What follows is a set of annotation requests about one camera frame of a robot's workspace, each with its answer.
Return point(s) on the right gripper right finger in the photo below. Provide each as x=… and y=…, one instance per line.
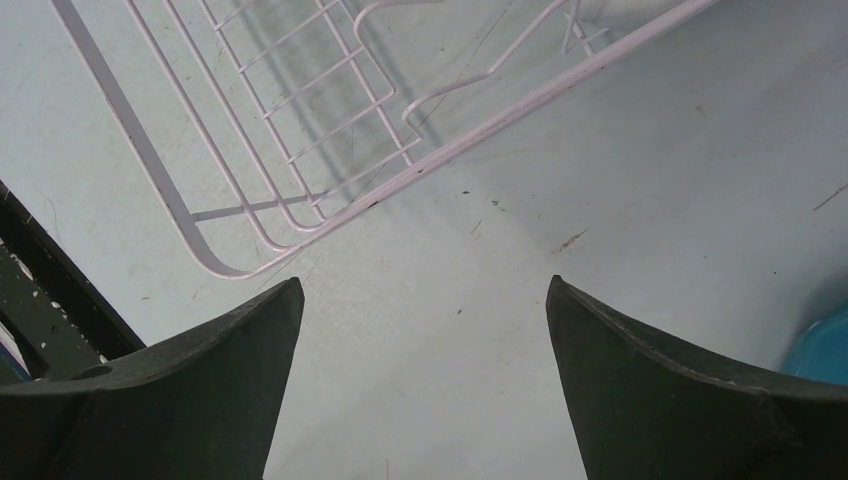
x=645, y=404

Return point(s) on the blue polka dot plate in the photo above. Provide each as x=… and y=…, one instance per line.
x=820, y=353

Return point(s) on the white wire dish rack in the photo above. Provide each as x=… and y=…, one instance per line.
x=264, y=126

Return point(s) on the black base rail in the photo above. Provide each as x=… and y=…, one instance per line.
x=54, y=321

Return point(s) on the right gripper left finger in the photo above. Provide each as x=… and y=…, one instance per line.
x=203, y=404

